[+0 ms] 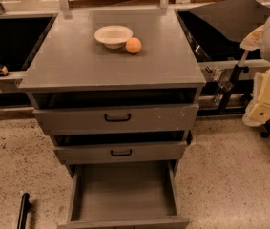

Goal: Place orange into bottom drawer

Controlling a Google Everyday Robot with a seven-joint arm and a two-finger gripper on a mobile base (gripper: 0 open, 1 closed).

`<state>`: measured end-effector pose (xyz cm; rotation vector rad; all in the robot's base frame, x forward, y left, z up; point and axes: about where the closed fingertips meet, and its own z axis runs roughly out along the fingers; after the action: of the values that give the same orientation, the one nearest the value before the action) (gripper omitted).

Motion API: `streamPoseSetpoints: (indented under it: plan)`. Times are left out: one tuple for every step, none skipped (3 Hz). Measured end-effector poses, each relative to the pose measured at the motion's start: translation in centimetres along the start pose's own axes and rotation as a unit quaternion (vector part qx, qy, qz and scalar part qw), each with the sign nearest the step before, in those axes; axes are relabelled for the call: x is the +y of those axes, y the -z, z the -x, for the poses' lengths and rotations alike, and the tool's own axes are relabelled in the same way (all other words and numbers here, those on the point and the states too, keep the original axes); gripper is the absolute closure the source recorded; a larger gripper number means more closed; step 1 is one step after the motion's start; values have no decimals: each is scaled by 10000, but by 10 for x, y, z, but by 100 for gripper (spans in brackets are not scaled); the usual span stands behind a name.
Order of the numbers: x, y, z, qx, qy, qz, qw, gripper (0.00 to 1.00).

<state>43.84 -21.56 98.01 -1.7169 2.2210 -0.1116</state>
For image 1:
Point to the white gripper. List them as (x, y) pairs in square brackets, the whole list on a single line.
[(257, 113)]

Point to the orange fruit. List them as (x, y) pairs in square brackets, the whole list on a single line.
[(133, 45)]

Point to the grey top drawer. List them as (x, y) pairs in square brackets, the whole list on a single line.
[(82, 121)]

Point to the grey drawer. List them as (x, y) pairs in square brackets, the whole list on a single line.
[(131, 195), (82, 121), (91, 154)]

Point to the grey middle drawer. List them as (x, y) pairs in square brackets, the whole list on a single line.
[(91, 154)]

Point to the grey drawer cabinet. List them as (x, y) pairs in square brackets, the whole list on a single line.
[(72, 70)]

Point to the grey bottom drawer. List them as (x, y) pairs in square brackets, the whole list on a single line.
[(131, 195)]

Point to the black tray stand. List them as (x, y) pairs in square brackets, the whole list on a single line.
[(215, 32)]

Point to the white ceramic bowl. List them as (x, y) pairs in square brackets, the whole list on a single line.
[(113, 37)]

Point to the yellow black tape measure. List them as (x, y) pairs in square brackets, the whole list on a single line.
[(3, 70)]

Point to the black bar on floor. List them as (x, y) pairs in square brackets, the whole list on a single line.
[(25, 206)]

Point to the black top drawer handle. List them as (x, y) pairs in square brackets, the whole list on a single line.
[(117, 118)]

